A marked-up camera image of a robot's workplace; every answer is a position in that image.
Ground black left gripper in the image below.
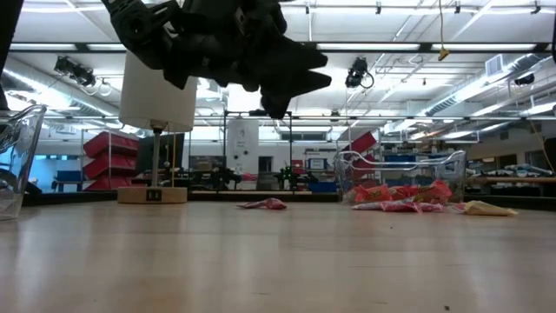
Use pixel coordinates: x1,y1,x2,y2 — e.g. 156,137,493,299
162,0,334,121

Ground orange Reese's candy packet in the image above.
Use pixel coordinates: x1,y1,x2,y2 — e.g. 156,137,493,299
412,178,453,204
389,184,419,201

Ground yellow candy bar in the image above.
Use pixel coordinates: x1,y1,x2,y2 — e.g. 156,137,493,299
463,199,520,217

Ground red candy wrapper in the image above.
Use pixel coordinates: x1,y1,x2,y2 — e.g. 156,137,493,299
381,199,423,214

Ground red candy packets right pile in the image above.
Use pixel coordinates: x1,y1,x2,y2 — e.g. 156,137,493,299
25,190,556,210

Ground tilted red storage bin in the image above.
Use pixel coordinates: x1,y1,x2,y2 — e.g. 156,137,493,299
345,131,378,154

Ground white column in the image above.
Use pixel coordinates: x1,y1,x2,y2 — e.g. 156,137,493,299
226,119,261,175

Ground green black background robot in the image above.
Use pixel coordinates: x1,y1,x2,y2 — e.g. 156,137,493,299
277,166,318,190

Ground blue storage bin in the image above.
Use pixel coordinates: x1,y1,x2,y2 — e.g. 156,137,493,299
308,181,340,194

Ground blue shelf bins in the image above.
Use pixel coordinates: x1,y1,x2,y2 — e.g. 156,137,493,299
384,154,453,164

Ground white shade wooden base lamp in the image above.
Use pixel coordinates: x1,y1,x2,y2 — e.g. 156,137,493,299
116,50,203,204

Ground black background monitor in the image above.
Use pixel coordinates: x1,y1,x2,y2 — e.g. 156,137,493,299
136,132,186,173

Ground clear plastic bin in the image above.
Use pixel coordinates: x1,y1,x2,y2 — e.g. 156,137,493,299
333,150,468,204
545,137,556,173
0,103,48,222

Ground white air vent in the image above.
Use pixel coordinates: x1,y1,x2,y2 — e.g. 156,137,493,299
485,54,505,78

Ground wooden workbench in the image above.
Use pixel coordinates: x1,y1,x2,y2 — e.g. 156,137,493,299
467,175,556,184

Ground black frame stand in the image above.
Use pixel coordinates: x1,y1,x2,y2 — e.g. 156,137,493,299
222,109,295,183

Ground yellow hanging cord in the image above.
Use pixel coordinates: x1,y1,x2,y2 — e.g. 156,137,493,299
437,0,451,62

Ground silver ventilation duct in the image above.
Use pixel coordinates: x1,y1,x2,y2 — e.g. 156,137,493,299
0,54,118,118

